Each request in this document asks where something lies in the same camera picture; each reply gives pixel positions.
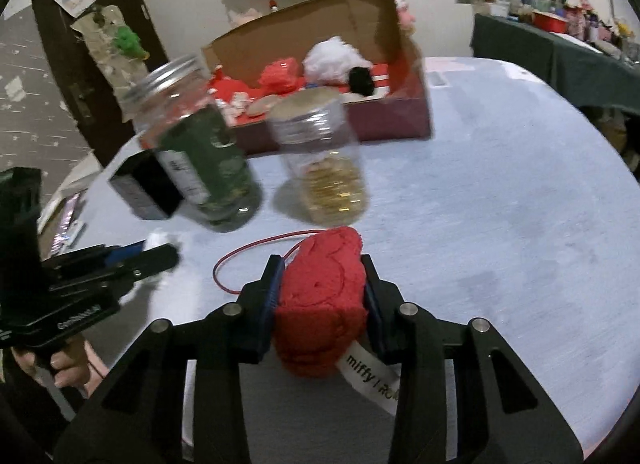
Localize person's left hand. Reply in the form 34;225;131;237
10;335;104;388

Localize green plush toy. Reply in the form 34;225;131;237
112;25;150;60

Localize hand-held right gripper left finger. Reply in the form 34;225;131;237
52;254;286;464

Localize pale pink plush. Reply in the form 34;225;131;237
227;7;263;28

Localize green tea leaf jar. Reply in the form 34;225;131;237
119;55;263;232

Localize black plush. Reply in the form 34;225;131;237
347;66;377;96

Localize red basin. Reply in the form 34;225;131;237
532;10;571;32

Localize cardboard box with red lining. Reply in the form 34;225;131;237
200;0;433;155

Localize dark brown door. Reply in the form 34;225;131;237
30;0;168;165

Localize red plush with cord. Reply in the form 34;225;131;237
212;225;401;417

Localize cluttered side table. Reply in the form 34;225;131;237
452;0;640;65

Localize round brown powder puff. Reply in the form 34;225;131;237
248;95;281;117

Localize beige hanging organizer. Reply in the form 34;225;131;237
70;4;151;90

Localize small red plush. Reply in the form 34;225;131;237
257;58;306;95

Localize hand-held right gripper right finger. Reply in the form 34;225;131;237
360;254;585;464

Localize glossy black box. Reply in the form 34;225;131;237
107;149;183;221

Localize clear jar of golden capsules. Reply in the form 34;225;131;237
267;93;370;225

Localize thin red cable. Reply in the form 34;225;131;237
85;339;109;381

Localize door handle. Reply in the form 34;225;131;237
70;82;96;122

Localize fluffy white plush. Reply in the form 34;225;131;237
302;36;373;85

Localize pink plush figure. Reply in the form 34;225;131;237
392;0;417;38

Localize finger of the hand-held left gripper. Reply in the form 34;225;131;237
44;240;147;272
50;244;180;297

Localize shiny pink packet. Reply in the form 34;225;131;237
50;191;86;250

